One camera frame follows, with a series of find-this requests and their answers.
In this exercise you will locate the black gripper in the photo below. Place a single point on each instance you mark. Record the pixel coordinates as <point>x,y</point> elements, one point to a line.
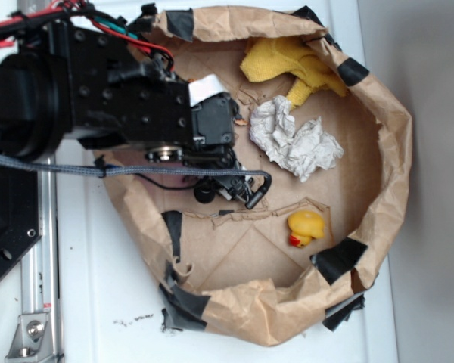
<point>168,119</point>

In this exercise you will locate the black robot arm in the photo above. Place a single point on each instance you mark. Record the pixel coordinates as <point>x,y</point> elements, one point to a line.
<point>66,82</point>

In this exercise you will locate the yellow cloth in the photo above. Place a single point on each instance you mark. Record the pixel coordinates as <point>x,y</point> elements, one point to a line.
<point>268,58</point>

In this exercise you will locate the crumpled white paper ball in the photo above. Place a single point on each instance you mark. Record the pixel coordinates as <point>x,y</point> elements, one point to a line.
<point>301,151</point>

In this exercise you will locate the yellow rubber duck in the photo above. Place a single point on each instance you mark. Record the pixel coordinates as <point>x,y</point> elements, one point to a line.
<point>305,226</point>

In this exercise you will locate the brown paper bag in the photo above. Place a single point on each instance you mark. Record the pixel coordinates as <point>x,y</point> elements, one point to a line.
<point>229,270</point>

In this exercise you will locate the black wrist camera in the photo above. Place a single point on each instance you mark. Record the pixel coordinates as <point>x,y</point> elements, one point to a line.
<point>233,184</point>

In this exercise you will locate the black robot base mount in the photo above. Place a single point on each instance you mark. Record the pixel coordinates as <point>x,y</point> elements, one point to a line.
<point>19,216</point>

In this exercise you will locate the aluminium extrusion rail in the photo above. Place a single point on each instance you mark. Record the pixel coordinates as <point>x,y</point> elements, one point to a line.
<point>40,267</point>

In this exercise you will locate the metal corner bracket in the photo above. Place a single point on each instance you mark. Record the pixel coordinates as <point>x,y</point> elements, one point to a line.
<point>32,339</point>

